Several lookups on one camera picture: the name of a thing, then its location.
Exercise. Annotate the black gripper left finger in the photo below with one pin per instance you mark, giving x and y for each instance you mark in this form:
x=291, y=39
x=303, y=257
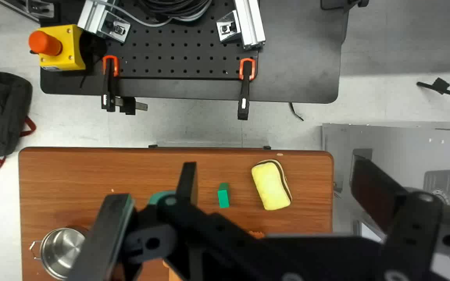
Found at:
x=102, y=246

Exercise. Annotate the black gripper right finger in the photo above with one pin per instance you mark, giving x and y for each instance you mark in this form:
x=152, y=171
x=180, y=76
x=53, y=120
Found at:
x=411, y=240

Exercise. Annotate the small steel pot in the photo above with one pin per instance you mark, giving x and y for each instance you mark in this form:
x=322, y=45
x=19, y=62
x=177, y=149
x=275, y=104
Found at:
x=58, y=249

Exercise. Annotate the green block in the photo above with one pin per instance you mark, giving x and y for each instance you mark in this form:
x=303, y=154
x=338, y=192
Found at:
x=224, y=195

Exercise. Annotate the yellow striped sponge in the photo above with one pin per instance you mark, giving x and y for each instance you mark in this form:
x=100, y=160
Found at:
x=270, y=184

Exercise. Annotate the left orange black clamp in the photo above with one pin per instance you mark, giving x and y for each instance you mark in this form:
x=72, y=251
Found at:
x=109, y=90

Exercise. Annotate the orange black clamp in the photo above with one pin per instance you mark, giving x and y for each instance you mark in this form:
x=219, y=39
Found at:
x=247, y=73
x=109, y=90

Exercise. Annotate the yellow emergency stop box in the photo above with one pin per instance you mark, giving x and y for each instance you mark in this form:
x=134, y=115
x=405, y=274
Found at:
x=58, y=46

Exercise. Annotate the black perforated breadboard plate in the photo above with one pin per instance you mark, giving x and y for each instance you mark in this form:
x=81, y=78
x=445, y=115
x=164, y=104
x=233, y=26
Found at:
x=175, y=39

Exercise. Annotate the right orange black clamp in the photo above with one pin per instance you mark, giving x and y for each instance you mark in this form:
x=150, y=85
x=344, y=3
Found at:
x=247, y=73

